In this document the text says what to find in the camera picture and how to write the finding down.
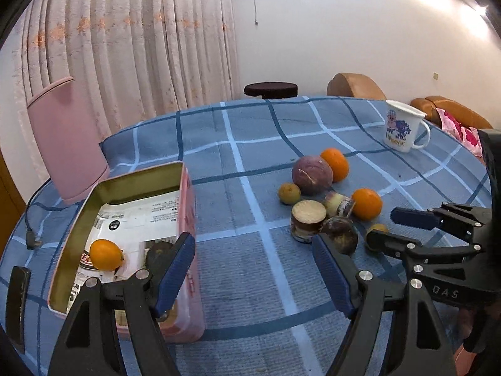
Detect dark mangosteen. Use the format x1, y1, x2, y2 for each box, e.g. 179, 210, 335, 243
145, 242, 173, 284
320, 217, 358, 255

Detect wooden door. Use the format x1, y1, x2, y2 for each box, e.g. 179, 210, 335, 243
0, 153, 26, 255

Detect dark round stool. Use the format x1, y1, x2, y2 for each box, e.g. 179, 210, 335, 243
244, 81, 298, 99

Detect black power cable plug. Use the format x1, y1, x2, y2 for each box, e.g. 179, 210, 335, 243
24, 177, 54, 251

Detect pink electric kettle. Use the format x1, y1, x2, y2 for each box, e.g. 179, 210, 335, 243
27, 76, 110, 205

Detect purple round turnip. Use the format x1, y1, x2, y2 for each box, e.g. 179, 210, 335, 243
292, 155, 333, 195

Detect pink floral curtain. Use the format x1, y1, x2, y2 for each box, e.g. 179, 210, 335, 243
3, 0, 240, 180

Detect white printed mug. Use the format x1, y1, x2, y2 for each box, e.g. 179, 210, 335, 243
384, 99, 431, 153

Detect brown leather armchair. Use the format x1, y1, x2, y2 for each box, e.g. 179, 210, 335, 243
326, 72, 386, 100

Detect blue plaid tablecloth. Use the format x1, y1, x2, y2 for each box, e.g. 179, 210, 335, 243
1, 97, 492, 375

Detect black smartphone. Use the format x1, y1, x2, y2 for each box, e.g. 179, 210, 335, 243
5, 267, 31, 354

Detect brown leather sofa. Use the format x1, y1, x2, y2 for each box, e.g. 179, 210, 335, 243
410, 96, 493, 129

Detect small green-brown fruit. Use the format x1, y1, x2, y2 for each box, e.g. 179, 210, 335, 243
278, 182, 302, 206
364, 223, 389, 251

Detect person's right hand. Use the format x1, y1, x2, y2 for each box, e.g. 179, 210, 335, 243
453, 308, 488, 375

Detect pink metal tin box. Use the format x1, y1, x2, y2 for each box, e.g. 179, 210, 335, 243
48, 161, 196, 318

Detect small orange tangerine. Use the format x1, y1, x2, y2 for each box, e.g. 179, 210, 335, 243
89, 239, 124, 271

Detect printed paper in tin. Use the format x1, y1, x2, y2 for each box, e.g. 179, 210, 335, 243
67, 190, 180, 308

